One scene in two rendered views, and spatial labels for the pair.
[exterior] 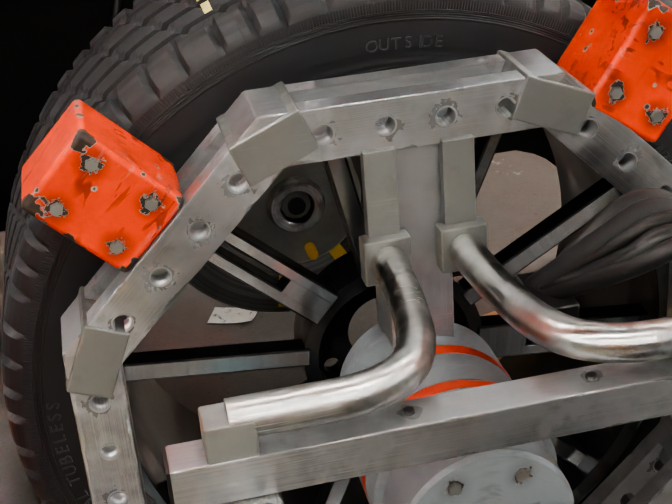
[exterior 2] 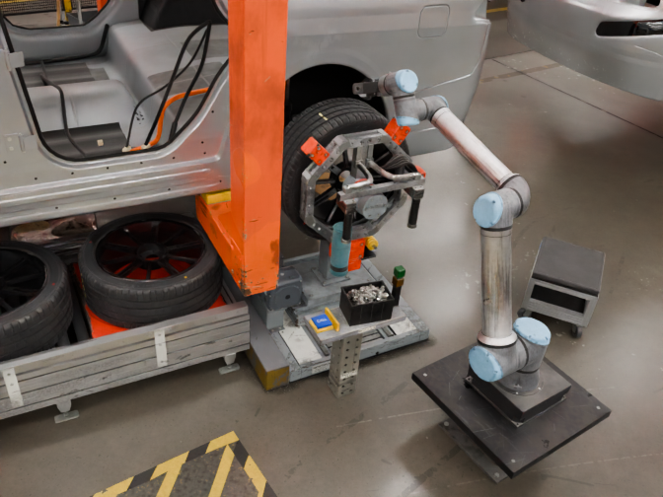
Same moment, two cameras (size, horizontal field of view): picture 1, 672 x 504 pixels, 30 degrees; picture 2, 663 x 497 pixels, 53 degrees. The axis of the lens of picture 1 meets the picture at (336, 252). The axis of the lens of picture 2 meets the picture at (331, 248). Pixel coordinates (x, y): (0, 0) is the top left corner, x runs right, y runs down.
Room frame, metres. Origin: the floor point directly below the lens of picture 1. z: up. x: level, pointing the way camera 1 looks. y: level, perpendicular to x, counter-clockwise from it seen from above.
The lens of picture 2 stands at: (-1.64, 0.91, 2.39)
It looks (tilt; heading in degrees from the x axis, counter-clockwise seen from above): 35 degrees down; 341
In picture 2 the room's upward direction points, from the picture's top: 5 degrees clockwise
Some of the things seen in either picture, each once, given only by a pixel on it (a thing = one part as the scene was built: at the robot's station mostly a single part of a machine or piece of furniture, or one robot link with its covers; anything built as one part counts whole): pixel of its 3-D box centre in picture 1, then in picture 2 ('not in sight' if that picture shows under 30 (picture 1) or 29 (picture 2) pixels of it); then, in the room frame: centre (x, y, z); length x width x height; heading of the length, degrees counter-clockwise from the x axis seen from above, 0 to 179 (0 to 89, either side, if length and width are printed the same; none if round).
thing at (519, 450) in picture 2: not in sight; (502, 414); (0.00, -0.53, 0.15); 0.60 x 0.60 x 0.30; 18
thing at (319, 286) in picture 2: not in sight; (331, 259); (1.02, -0.03, 0.32); 0.40 x 0.30 x 0.28; 101
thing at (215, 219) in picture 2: not in sight; (228, 211); (1.00, 0.51, 0.69); 0.52 x 0.17 x 0.35; 11
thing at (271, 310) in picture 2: not in sight; (270, 282); (0.98, 0.30, 0.26); 0.42 x 0.18 x 0.35; 11
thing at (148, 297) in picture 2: not in sight; (153, 267); (1.04, 0.87, 0.39); 0.66 x 0.66 x 0.24
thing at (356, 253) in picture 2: not in sight; (345, 248); (0.89, -0.05, 0.48); 0.16 x 0.12 x 0.17; 11
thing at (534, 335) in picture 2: not in sight; (526, 343); (0.00, -0.53, 0.58); 0.17 x 0.15 x 0.18; 108
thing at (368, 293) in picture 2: not in sight; (366, 302); (0.45, 0.00, 0.51); 0.20 x 0.14 x 0.13; 93
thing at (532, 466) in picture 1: (445, 445); (364, 195); (0.79, -0.07, 0.85); 0.21 x 0.14 x 0.14; 11
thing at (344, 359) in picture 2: not in sight; (344, 356); (0.43, 0.07, 0.21); 0.10 x 0.10 x 0.42; 11
